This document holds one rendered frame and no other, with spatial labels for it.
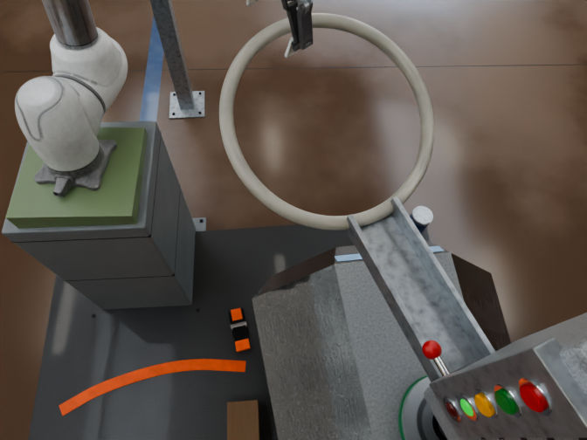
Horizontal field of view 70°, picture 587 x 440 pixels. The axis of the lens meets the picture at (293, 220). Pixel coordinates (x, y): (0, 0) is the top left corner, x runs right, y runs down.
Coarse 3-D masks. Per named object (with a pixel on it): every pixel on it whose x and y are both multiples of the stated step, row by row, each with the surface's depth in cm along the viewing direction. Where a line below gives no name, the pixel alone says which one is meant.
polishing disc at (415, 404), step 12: (420, 384) 96; (408, 396) 94; (420, 396) 94; (408, 408) 93; (420, 408) 93; (408, 420) 92; (420, 420) 92; (408, 432) 91; (420, 432) 91; (432, 432) 91
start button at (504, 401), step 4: (496, 392) 44; (500, 392) 44; (504, 392) 43; (496, 396) 44; (500, 396) 44; (504, 396) 43; (508, 396) 43; (496, 400) 45; (500, 400) 44; (504, 400) 43; (508, 400) 43; (512, 400) 43; (500, 404) 44; (504, 404) 44; (508, 404) 43; (512, 404) 43; (504, 408) 44; (508, 408) 43; (512, 408) 43; (508, 412) 43; (512, 412) 43
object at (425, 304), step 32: (352, 224) 86; (384, 224) 92; (384, 256) 88; (416, 256) 89; (384, 288) 83; (416, 288) 86; (448, 288) 82; (416, 320) 83; (448, 320) 83; (416, 352) 79; (448, 352) 80; (480, 352) 79
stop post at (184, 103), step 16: (160, 0) 182; (160, 16) 189; (160, 32) 196; (176, 32) 200; (176, 48) 205; (176, 64) 213; (176, 80) 223; (176, 96) 233; (192, 96) 241; (176, 112) 241; (192, 112) 242
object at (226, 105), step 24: (288, 24) 91; (312, 24) 93; (336, 24) 94; (360, 24) 94; (384, 48) 96; (240, 72) 88; (408, 72) 96; (432, 120) 95; (432, 144) 95; (240, 168) 85; (264, 192) 85; (408, 192) 92; (288, 216) 86; (312, 216) 87; (336, 216) 89; (360, 216) 89; (384, 216) 91
